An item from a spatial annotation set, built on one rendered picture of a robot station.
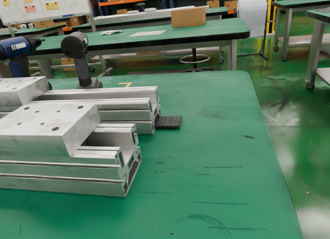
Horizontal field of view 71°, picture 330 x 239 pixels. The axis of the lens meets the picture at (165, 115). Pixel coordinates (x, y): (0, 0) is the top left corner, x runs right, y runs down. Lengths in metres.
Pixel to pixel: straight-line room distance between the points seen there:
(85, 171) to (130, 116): 0.19
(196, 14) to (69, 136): 2.08
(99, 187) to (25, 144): 0.13
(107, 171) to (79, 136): 0.07
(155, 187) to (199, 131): 0.19
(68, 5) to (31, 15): 0.63
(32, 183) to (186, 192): 0.27
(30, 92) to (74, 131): 0.32
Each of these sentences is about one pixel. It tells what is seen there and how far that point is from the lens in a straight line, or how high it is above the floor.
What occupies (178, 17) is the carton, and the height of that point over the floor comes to 0.86.
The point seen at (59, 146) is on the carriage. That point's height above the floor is 0.89.
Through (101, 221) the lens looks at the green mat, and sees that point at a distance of 0.39.
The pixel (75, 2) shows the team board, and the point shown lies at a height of 1.13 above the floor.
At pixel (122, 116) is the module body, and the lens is 0.54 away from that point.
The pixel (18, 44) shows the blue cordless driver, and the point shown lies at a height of 0.98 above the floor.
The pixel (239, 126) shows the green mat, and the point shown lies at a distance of 0.56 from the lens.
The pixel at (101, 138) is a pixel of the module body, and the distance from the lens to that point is 0.44.
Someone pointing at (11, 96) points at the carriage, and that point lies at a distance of 0.68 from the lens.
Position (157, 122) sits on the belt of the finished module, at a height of 0.79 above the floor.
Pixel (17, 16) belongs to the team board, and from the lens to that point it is 4.25.
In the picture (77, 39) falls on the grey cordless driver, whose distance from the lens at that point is 0.70.
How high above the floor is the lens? 1.06
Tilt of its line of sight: 27 degrees down
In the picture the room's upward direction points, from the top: 7 degrees counter-clockwise
